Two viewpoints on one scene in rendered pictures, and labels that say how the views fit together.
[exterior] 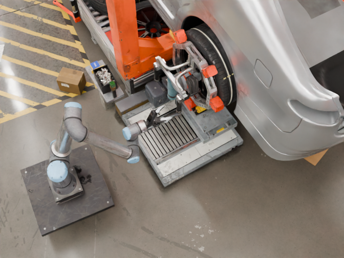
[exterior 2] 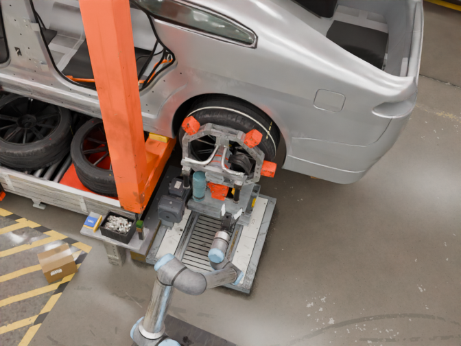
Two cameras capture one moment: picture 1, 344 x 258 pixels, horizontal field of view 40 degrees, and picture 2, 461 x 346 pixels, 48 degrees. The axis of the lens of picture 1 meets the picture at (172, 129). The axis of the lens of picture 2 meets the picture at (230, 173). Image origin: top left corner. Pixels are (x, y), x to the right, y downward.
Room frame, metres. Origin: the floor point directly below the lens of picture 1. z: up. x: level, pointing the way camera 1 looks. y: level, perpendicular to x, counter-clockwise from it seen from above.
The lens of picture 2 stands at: (0.63, 1.33, 3.56)
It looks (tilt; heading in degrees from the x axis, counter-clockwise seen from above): 54 degrees down; 313
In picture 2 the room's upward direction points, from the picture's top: 6 degrees clockwise
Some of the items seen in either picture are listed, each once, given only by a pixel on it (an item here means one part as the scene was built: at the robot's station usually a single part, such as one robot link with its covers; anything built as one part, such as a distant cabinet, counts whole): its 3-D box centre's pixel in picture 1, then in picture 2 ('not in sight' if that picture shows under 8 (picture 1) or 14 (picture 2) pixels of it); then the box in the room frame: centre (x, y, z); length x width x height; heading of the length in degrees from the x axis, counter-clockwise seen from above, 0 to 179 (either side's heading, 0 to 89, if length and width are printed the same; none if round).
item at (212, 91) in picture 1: (193, 74); (222, 157); (2.12, -0.16, 0.85); 0.54 x 0.07 x 0.54; 31
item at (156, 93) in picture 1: (168, 90); (178, 198); (2.36, 0.03, 0.26); 0.42 x 0.18 x 0.35; 121
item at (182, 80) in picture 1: (186, 78); (219, 165); (2.08, -0.10, 0.85); 0.21 x 0.14 x 0.14; 121
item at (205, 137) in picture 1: (205, 112); (223, 196); (2.20, -0.31, 0.13); 0.50 x 0.36 x 0.10; 31
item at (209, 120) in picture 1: (207, 101); (225, 182); (2.21, -0.31, 0.32); 0.40 x 0.30 x 0.28; 31
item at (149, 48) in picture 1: (162, 42); (152, 150); (2.56, 0.09, 0.69); 0.52 x 0.17 x 0.35; 121
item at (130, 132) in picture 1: (131, 131); (217, 250); (1.63, 0.30, 0.81); 0.12 x 0.09 x 0.10; 122
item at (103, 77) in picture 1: (105, 79); (118, 226); (2.30, 0.58, 0.51); 0.20 x 0.14 x 0.13; 27
